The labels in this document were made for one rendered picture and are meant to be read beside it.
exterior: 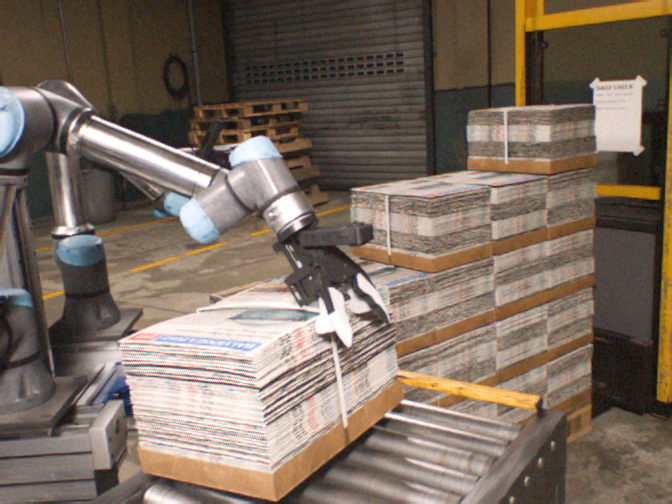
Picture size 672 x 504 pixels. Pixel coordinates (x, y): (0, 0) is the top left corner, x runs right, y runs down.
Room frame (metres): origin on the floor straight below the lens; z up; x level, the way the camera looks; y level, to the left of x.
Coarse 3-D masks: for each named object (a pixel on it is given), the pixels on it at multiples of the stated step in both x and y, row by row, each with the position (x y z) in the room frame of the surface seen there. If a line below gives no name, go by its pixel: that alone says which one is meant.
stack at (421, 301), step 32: (512, 256) 2.36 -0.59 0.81; (544, 256) 2.47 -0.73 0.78; (416, 288) 2.08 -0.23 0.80; (448, 288) 2.17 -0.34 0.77; (480, 288) 2.27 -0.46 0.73; (512, 288) 2.36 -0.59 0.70; (544, 288) 2.47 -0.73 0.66; (416, 320) 2.07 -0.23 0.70; (448, 320) 2.16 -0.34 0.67; (512, 320) 2.35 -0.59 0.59; (544, 320) 2.47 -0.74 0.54; (416, 352) 2.08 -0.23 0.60; (448, 352) 2.15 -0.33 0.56; (480, 352) 2.24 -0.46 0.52; (512, 352) 2.35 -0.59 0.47; (512, 384) 2.35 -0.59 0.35; (544, 384) 2.46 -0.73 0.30; (512, 416) 2.35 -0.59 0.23
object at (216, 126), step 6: (216, 120) 2.17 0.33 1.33; (210, 126) 2.18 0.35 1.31; (216, 126) 2.16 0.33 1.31; (222, 126) 2.17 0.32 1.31; (210, 132) 2.17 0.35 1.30; (216, 132) 2.16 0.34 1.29; (204, 138) 2.18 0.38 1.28; (210, 138) 2.15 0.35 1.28; (216, 138) 2.16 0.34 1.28; (204, 144) 2.16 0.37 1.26; (210, 144) 2.15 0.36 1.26; (204, 150) 2.15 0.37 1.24; (210, 150) 2.15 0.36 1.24
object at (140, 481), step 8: (144, 472) 1.08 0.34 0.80; (128, 480) 1.06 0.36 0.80; (136, 480) 1.06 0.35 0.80; (144, 480) 1.06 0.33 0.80; (152, 480) 1.05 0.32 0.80; (160, 480) 1.06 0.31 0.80; (168, 480) 1.07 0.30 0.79; (112, 488) 1.04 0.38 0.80; (120, 488) 1.04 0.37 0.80; (128, 488) 1.03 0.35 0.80; (136, 488) 1.03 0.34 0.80; (144, 488) 1.03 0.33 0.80; (104, 496) 1.02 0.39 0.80; (112, 496) 1.01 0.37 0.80; (120, 496) 1.01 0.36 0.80; (128, 496) 1.01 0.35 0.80; (136, 496) 1.02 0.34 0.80
